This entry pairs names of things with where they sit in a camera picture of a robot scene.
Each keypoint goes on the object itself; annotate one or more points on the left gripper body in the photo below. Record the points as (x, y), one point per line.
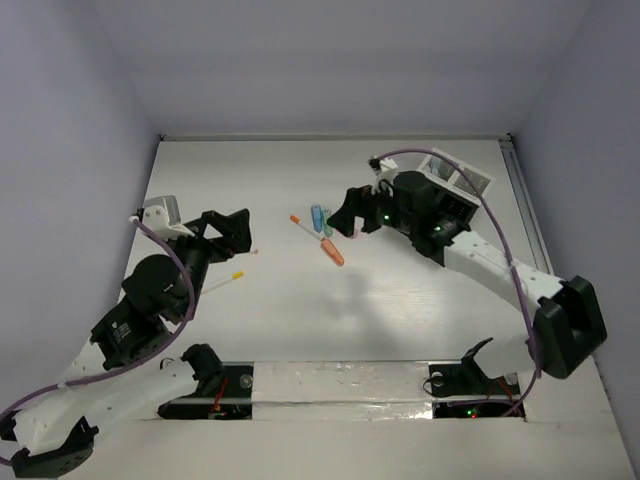
(201, 235)

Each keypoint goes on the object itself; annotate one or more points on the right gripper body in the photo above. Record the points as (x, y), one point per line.
(379, 208)

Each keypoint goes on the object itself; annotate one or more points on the yellow white pen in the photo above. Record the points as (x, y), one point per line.
(222, 282)

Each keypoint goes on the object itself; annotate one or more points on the orange white pen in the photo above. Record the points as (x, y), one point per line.
(309, 230)

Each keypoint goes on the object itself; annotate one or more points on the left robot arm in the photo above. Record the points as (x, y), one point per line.
(56, 426)

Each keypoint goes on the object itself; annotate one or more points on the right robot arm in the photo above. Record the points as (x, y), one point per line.
(566, 324)

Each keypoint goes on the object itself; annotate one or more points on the green highlighter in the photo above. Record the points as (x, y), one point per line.
(327, 229)

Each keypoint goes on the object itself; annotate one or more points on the light blue highlighter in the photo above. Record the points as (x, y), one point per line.
(317, 218)

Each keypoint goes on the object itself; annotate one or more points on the orange highlighter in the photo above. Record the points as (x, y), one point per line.
(332, 252)

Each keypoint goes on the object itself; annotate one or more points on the black and white organizer box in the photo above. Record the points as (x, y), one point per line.
(460, 186)

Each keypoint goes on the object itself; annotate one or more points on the white foam front board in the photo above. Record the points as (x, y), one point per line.
(372, 420)

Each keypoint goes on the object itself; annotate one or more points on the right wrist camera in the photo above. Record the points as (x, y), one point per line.
(385, 170)

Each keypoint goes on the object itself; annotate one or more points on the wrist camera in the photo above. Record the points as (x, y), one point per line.
(385, 170)
(161, 215)

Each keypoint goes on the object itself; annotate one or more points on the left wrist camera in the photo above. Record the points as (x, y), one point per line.
(161, 215)

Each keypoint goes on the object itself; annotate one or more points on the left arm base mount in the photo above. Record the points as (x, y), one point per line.
(233, 400)

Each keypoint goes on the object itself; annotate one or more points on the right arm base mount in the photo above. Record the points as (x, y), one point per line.
(462, 392)

